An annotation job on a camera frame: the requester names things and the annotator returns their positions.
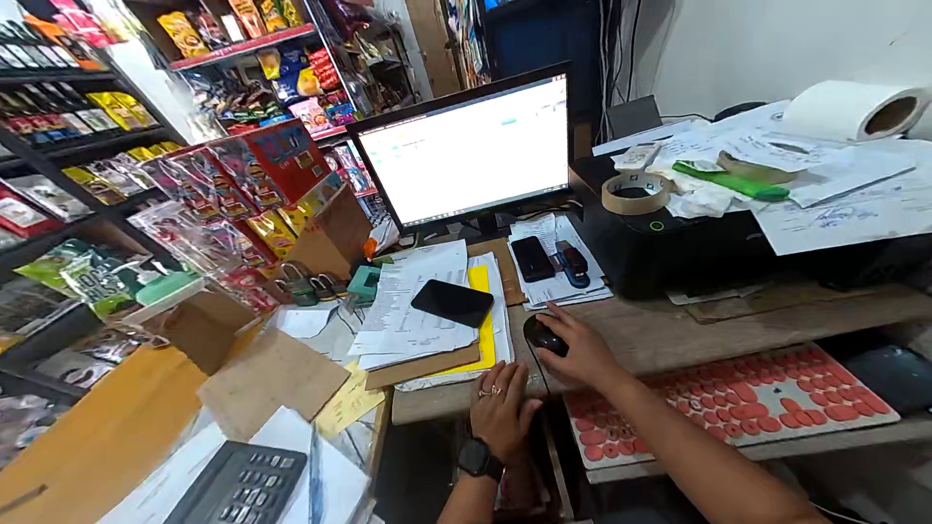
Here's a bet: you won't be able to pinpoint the large metal padlock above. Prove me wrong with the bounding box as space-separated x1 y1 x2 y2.
275 262 320 307

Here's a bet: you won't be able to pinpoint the blank white paper slip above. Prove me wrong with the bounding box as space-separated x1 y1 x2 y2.
269 306 333 339

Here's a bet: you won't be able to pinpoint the brown cardboard sheet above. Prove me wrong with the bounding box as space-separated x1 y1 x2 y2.
466 237 528 307

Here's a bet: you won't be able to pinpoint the black shelf with goods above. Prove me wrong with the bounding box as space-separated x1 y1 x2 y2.
0 0 190 467

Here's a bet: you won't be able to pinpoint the yellow folder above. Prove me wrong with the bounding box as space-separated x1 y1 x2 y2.
430 265 498 377

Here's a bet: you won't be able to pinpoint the white keyboard with red keys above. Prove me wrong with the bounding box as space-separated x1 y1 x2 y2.
564 342 901 471

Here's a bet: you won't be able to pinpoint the black computer mouse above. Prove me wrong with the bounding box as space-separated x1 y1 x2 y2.
523 313 569 358

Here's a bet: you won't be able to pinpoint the person's left forearm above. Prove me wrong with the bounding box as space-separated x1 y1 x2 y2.
437 455 508 524

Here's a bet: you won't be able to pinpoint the white small box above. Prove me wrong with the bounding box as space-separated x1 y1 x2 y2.
615 142 664 173

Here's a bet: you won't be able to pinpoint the teal hole punch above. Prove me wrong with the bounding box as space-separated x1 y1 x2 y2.
347 265 383 306

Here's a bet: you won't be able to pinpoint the person's right hand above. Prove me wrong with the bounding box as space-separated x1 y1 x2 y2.
535 302 624 389

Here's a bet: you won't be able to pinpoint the blue black stapler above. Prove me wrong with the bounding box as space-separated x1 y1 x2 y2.
555 240 591 289

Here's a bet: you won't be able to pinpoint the yellow handwritten note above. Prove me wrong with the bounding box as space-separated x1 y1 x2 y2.
314 360 386 440

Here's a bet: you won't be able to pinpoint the green white packet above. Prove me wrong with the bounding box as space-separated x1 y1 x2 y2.
15 239 145 319

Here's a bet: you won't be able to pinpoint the red display box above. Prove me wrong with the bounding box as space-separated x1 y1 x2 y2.
246 118 332 208

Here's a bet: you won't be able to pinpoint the black printer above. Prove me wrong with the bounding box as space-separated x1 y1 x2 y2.
570 149 932 301

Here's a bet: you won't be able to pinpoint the pile of small white papers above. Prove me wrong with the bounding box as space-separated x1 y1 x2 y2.
508 213 614 311

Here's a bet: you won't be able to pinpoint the person's left hand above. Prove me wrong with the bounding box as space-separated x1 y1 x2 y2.
469 361 544 467

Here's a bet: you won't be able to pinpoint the wooden computer desk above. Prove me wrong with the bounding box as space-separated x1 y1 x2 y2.
392 218 932 426

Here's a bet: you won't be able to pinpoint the brown cardboard folder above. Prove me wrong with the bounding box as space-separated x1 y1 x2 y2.
366 342 482 391

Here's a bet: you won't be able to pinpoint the small black mobile phone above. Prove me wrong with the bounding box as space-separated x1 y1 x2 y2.
511 236 556 283

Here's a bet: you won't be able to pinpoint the pile of hanging plastic packets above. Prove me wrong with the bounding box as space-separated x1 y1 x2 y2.
129 133 319 315

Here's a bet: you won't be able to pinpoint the large black smartphone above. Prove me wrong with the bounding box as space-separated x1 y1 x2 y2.
411 278 495 330

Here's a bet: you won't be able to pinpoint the black hanging cables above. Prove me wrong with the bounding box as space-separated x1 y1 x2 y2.
596 0 644 148

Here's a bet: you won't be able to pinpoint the dark grey upright panel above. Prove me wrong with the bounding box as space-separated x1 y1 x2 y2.
606 95 664 140

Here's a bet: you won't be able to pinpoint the crumpled white plastic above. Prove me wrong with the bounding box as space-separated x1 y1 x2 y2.
657 162 745 219

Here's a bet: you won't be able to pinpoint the orange brown board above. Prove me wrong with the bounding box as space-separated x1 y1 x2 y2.
0 324 265 524

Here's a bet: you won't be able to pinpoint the person's right forearm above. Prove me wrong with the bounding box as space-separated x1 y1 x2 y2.
603 367 832 524

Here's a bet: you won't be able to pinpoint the brown curved object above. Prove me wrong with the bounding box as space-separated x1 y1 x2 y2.
717 150 799 184

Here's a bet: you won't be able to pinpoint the brown cardboard piece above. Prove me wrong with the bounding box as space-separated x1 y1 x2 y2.
197 327 351 443

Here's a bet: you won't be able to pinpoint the black flat device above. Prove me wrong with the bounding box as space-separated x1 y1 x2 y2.
842 345 932 416

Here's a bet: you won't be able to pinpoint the black desk calculator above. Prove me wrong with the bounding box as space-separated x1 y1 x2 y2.
164 440 308 524

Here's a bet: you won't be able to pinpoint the stack of white papers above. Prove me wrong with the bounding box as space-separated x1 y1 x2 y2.
348 239 516 391

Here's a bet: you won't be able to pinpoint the large white paper roll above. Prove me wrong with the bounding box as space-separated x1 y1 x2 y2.
780 79 932 142

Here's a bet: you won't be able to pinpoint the snack shelf with red edges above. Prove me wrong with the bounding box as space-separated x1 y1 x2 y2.
124 0 416 227

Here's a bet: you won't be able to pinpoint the wooden keyboard tray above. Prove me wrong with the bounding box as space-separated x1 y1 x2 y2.
561 393 932 485

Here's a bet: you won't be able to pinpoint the white paper sheets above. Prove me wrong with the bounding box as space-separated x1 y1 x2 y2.
95 405 372 524

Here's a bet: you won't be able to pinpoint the pile of loose printed papers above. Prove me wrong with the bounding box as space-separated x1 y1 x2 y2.
593 100 932 256

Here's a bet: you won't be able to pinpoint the brown cardboard box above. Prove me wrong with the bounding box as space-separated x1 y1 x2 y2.
283 182 374 286

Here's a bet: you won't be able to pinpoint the brown tape roll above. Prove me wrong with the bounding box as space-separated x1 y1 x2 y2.
601 172 671 216

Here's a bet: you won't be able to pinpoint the small metal padlock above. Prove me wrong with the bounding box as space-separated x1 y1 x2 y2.
309 273 349 303

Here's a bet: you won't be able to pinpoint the open brown cardboard carton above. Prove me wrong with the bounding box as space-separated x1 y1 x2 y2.
124 278 262 377

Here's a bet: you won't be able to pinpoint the black computer monitor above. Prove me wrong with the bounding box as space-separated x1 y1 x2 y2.
347 61 575 244

